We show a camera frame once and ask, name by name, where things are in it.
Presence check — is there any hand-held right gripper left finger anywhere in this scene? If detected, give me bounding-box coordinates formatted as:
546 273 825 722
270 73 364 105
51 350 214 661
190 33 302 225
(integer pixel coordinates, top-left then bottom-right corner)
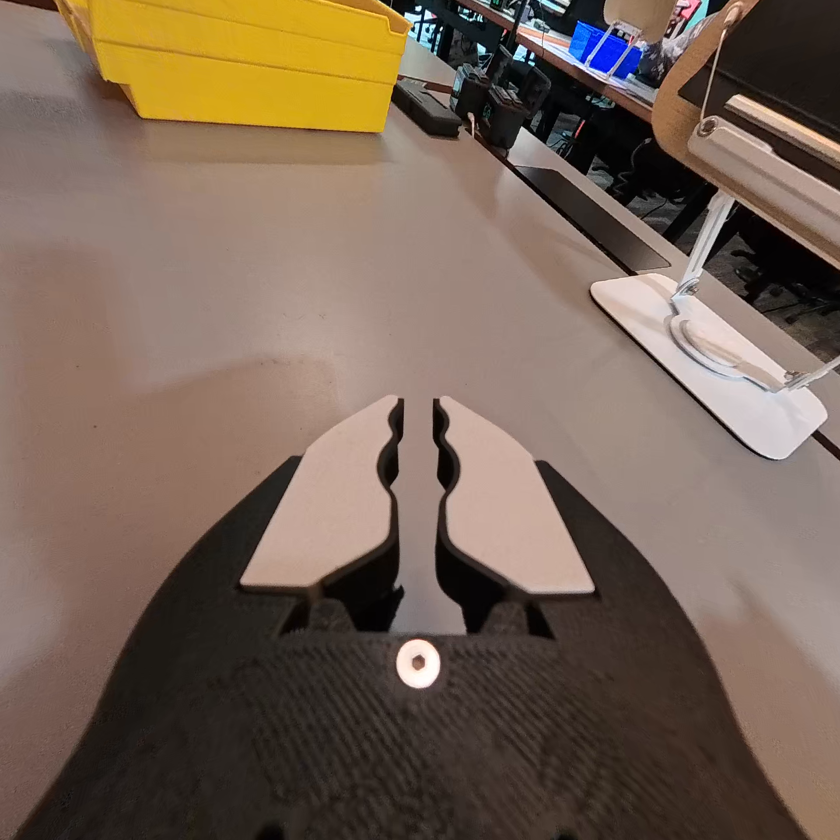
239 394 403 598

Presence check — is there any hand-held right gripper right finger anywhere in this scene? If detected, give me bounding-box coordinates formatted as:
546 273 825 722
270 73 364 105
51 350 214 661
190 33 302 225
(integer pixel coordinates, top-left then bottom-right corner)
432 395 597 599

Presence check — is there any yellow plastic bin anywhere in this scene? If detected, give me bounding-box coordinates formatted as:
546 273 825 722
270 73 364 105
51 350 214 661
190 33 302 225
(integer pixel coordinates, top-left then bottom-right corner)
56 0 413 134

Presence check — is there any grey desk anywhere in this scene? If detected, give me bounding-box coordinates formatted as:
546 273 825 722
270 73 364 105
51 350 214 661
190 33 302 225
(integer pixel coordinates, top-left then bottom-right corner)
0 0 840 840

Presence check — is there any white metal stand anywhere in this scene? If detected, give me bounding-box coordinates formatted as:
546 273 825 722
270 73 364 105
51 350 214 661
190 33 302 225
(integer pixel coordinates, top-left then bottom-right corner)
589 95 840 460

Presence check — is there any black battery charger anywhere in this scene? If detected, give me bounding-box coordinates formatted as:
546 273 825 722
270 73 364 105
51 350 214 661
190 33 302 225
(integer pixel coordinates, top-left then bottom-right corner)
451 62 553 151

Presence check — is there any black flat box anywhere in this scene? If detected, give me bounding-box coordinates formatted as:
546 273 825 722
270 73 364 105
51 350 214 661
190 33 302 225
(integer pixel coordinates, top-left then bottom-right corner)
392 75 462 139

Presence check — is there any wooden workbench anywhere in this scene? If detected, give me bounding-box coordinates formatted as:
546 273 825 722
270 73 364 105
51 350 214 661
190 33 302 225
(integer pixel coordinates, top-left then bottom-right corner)
459 0 660 123

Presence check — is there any clear acrylic stand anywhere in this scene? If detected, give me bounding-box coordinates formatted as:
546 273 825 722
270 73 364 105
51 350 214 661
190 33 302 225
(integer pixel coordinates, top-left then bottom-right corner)
584 21 648 84

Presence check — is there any blue plastic bin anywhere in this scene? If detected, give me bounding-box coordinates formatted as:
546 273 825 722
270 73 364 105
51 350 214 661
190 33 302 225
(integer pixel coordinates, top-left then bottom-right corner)
568 20 644 80

